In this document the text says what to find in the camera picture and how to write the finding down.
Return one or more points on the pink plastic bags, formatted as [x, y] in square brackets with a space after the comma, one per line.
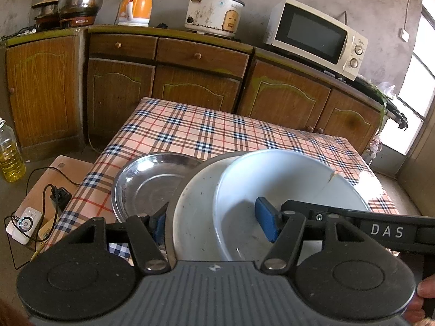
[375, 149]

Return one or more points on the steel bowl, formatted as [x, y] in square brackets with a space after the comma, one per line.
[193, 210]

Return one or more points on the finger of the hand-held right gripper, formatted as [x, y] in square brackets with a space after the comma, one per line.
[351, 218]

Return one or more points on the green onion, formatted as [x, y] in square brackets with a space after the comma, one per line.
[384, 115]

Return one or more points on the wide wooden drawer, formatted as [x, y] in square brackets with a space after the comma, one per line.
[221, 57]

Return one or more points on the orange electric kettle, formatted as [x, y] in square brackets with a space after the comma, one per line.
[139, 3]

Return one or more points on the white plastic bag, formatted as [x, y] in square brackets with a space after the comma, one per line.
[385, 88]

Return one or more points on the small wooden drawer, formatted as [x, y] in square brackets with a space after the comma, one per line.
[136, 47]

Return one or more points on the induction cooker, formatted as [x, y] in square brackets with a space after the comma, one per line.
[80, 22]

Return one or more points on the small steel pot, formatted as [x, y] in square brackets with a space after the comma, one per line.
[46, 10]

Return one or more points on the glass window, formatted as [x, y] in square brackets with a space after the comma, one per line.
[418, 91]

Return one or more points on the wooden single-door cabinet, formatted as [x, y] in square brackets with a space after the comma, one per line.
[40, 91]

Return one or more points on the white charger device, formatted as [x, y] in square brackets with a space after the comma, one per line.
[27, 222]

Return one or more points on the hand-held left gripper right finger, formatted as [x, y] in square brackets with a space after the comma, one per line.
[266, 217]

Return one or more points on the white wall switch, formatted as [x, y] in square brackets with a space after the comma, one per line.
[405, 35]

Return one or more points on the black power adapter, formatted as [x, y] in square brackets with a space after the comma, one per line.
[60, 195]

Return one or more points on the wooden cabinet with drawers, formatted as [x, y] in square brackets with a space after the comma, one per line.
[119, 95]

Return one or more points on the cardboard box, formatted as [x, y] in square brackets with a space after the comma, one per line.
[37, 183]

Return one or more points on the plaid tablecloth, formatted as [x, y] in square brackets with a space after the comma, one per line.
[204, 132]

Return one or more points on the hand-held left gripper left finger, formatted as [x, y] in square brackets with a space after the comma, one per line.
[159, 231]

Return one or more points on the white microwave oven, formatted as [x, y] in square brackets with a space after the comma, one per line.
[312, 34]

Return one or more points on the white rice cooker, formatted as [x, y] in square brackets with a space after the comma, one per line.
[210, 13]

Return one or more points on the black flat tray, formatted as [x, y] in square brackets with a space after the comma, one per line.
[394, 112]

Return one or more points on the steel pot with lid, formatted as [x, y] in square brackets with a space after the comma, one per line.
[81, 1]

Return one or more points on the wooden double-door cabinet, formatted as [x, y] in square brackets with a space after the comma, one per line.
[289, 98]

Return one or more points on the person's right hand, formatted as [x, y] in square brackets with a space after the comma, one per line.
[426, 288]

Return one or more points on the white bowl green print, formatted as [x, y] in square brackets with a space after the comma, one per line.
[289, 183]

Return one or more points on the large steel plate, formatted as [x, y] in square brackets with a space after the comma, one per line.
[124, 183]

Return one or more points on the yellow cooking oil bottle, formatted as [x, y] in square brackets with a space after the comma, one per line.
[12, 156]

